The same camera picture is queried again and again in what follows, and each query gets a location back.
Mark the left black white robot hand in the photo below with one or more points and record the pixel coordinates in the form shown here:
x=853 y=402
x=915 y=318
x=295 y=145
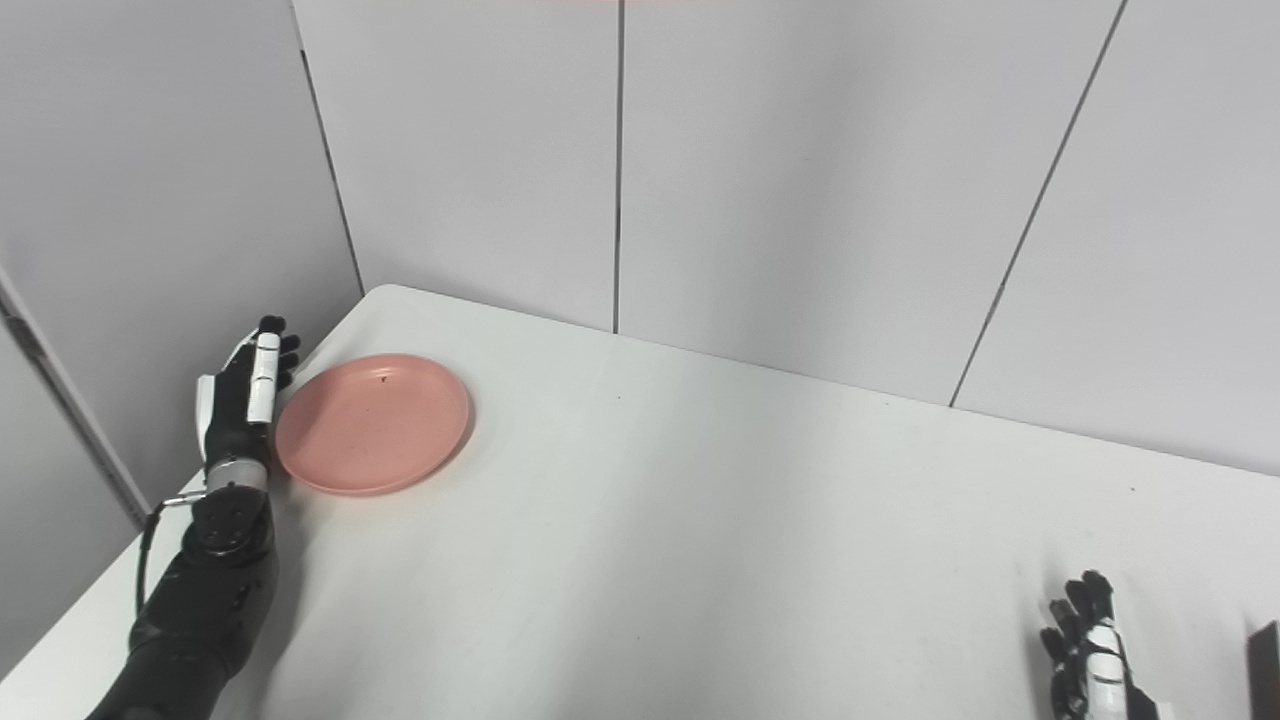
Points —
x=235 y=410

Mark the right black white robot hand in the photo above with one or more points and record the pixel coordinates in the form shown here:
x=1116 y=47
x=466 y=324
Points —
x=1095 y=665

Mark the pink plate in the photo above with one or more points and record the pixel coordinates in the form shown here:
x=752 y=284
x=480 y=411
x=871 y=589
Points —
x=372 y=424

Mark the chocolate cake slice with fruit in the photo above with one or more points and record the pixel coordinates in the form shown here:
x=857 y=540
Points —
x=1265 y=672

